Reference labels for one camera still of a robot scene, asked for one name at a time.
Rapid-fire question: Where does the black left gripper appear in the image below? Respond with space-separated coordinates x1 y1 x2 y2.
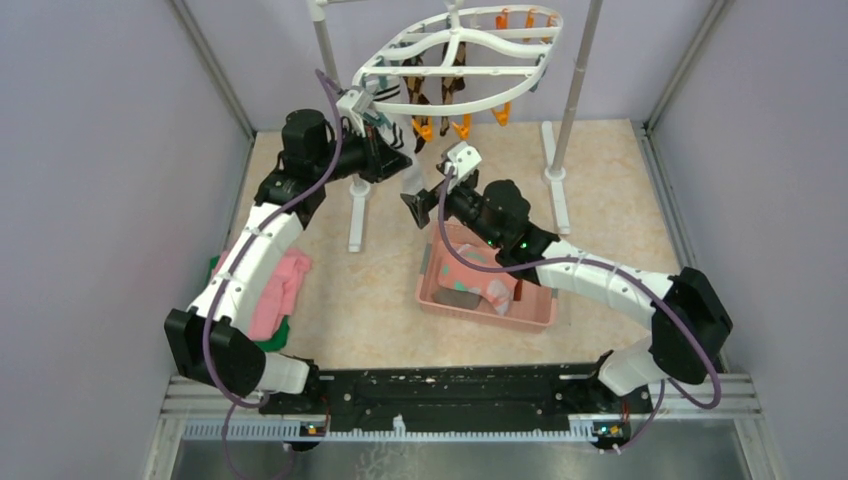
313 118 412 184

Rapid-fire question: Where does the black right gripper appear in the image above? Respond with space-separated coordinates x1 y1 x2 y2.
400 172 503 251

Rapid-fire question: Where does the white black striped sock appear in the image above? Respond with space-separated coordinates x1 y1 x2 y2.
380 117 425 195
366 76 403 103

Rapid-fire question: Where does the grey red striped sock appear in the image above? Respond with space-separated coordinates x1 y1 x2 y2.
432 287 482 310

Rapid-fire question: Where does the pink dotted sock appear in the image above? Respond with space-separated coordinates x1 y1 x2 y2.
437 243 517 316

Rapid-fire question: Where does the white oval clip hanger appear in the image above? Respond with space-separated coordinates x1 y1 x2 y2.
351 1 565 117

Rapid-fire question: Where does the white black striped sock front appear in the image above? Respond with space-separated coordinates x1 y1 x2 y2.
380 117 425 195

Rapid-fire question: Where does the brown argyle sock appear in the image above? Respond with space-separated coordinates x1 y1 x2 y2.
402 55 430 154
439 42 466 137

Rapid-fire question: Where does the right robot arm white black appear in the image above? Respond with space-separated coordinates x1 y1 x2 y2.
401 180 733 412

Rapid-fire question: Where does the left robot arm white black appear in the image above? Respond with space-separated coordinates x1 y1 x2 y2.
164 109 417 414

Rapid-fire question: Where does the white drying rack stand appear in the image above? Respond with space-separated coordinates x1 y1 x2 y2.
305 0 605 254

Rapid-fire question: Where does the pink plastic basket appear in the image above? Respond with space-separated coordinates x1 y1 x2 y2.
415 222 558 333

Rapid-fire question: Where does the green folded cloth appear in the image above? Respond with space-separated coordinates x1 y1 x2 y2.
209 254 293 352

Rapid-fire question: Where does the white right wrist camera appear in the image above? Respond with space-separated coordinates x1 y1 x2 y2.
437 141 482 190

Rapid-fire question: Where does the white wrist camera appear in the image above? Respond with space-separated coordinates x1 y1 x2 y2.
336 86 380 135
437 141 482 190

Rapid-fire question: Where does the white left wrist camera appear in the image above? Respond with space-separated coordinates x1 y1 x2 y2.
336 86 380 135

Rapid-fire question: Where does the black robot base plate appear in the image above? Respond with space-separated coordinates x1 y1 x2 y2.
259 363 654 450

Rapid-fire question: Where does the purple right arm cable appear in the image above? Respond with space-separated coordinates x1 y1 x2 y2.
437 165 722 454

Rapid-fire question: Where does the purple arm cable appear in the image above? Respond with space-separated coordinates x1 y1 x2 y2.
437 165 722 454
201 68 344 480

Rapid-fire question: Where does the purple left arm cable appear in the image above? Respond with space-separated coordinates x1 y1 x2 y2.
201 68 344 480

